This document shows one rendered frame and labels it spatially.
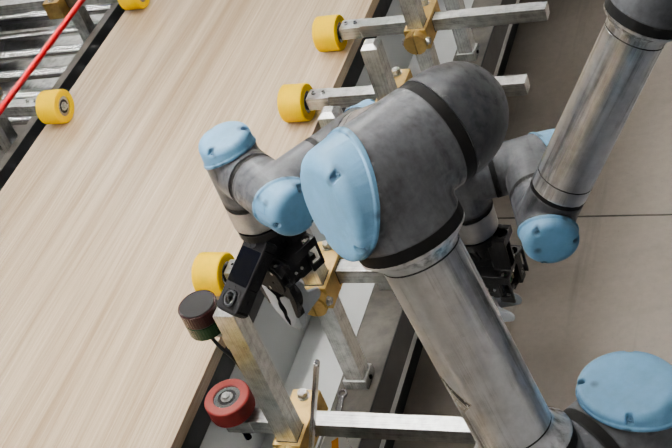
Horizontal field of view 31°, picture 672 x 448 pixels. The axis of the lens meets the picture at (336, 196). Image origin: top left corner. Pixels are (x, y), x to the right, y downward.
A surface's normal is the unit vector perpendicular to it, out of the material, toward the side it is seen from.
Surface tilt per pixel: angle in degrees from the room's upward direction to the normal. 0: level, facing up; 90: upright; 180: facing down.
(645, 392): 7
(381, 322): 0
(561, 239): 90
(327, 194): 83
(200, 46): 0
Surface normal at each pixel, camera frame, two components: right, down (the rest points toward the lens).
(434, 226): 0.51, 0.08
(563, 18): -0.29, -0.74
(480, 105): 0.52, -0.29
